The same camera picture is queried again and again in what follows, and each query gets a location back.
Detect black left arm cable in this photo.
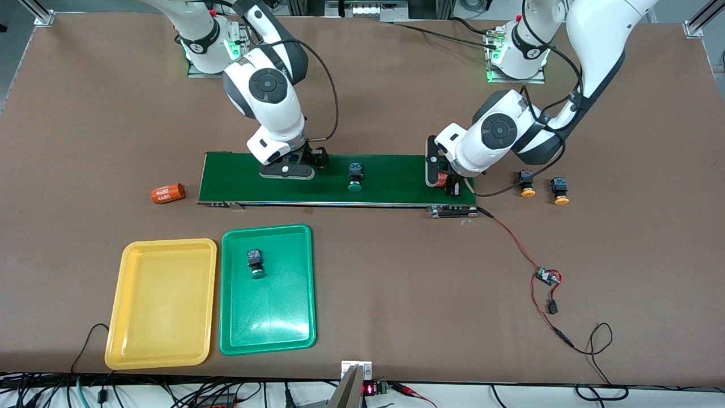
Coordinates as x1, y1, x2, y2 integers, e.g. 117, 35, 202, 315
464, 0, 584, 198

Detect black cable on table edge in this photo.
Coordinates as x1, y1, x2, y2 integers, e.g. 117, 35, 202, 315
71, 323, 111, 376

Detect thin black cable loop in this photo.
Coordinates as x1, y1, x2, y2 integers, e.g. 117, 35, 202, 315
568, 322, 630, 402

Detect green conveyor belt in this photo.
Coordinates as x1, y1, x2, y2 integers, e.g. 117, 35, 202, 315
196, 151, 480, 219

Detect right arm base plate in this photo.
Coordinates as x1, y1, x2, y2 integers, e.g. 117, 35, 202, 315
187, 17, 253, 79

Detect black base supply cable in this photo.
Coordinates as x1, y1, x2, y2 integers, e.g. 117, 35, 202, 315
391, 17, 502, 50

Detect aluminium frame profile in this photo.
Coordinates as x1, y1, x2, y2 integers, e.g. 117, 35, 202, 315
684, 0, 725, 39
17, 0, 55, 27

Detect yellow plastic tray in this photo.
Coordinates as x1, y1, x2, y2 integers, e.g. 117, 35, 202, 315
104, 238, 218, 371

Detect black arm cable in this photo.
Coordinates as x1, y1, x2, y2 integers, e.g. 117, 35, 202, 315
464, 0, 584, 198
244, 0, 340, 142

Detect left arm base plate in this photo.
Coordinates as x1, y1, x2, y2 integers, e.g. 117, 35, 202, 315
485, 28, 548, 84

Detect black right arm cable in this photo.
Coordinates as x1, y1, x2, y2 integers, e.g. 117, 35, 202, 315
244, 0, 340, 142

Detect metal box with white label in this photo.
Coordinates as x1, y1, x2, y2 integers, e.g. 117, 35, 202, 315
326, 0, 410, 22

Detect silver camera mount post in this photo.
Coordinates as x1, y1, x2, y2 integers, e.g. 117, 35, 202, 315
326, 360, 374, 408

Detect red black power lead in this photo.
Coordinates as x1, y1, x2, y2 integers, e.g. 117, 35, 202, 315
530, 271, 575, 347

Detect tangled black cable bundle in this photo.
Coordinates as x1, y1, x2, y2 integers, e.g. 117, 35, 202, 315
0, 375, 329, 408

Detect green plastic tray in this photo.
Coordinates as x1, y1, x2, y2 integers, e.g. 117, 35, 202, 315
219, 224, 317, 356

